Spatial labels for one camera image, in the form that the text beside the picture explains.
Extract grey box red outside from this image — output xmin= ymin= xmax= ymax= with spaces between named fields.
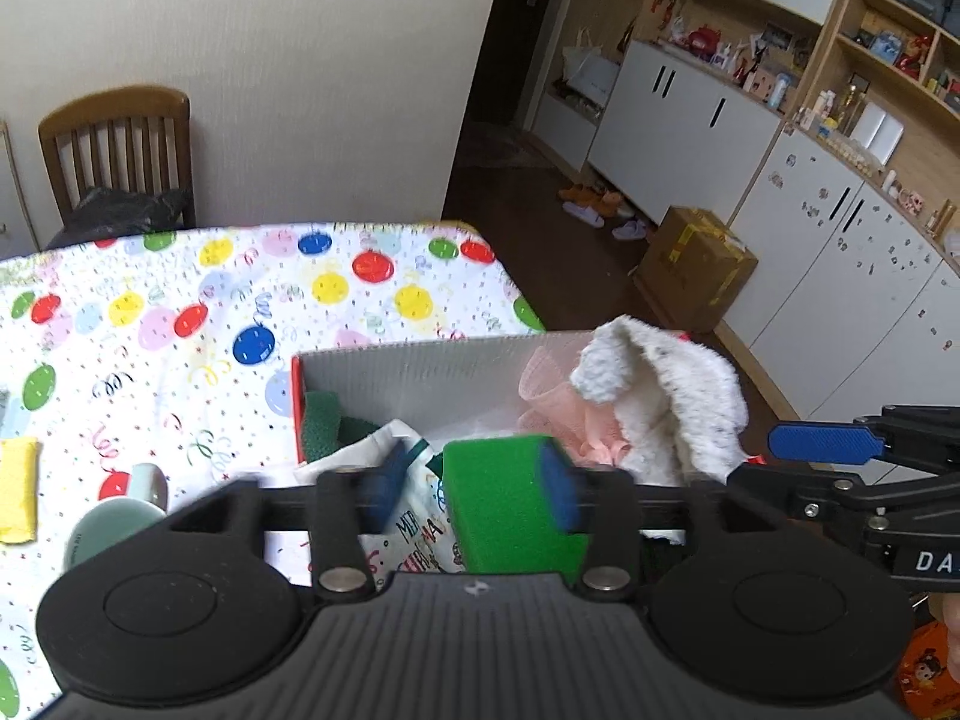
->
xmin=289 ymin=328 xmax=760 ymax=595

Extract pink mesh loofah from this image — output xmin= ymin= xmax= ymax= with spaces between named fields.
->
xmin=517 ymin=349 xmax=632 ymax=470

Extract white fuzzy towel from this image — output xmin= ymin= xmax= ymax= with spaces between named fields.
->
xmin=568 ymin=315 xmax=749 ymax=486

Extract dark green scouring pad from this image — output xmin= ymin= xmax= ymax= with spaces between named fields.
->
xmin=302 ymin=390 xmax=385 ymax=464

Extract wooden shelf unit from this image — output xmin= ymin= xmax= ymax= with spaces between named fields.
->
xmin=780 ymin=0 xmax=960 ymax=275

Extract black plastic bag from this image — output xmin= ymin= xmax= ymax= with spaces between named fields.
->
xmin=47 ymin=186 xmax=190 ymax=250

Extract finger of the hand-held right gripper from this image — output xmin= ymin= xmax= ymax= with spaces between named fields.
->
xmin=769 ymin=403 xmax=960 ymax=466
xmin=726 ymin=461 xmax=960 ymax=535

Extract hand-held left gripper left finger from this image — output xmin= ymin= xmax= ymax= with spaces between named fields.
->
xmin=159 ymin=439 xmax=411 ymax=602

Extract white base cabinet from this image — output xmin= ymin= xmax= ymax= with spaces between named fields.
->
xmin=529 ymin=37 xmax=960 ymax=466

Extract cardboard box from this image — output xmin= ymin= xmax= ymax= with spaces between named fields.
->
xmin=634 ymin=205 xmax=759 ymax=335

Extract balloon print tablecloth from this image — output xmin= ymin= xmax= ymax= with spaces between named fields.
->
xmin=0 ymin=221 xmax=547 ymax=720

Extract wooden chair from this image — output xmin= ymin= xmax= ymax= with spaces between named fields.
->
xmin=37 ymin=86 xmax=198 ymax=250

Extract green sponge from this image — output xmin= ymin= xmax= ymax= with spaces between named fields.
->
xmin=442 ymin=433 xmax=595 ymax=587

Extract pale green mug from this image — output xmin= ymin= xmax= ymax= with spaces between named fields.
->
xmin=64 ymin=461 xmax=170 ymax=572

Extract white paper bag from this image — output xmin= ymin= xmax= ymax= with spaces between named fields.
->
xmin=561 ymin=45 xmax=621 ymax=111

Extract yellow cloth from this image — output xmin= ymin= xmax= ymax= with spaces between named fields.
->
xmin=0 ymin=436 xmax=41 ymax=545

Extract white tote bag green straps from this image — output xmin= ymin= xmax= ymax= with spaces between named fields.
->
xmin=292 ymin=420 xmax=466 ymax=587

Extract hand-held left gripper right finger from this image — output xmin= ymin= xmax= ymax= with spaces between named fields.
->
xmin=537 ymin=437 xmax=797 ymax=602

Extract orange slipper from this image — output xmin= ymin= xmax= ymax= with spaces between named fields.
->
xmin=562 ymin=184 xmax=625 ymax=215

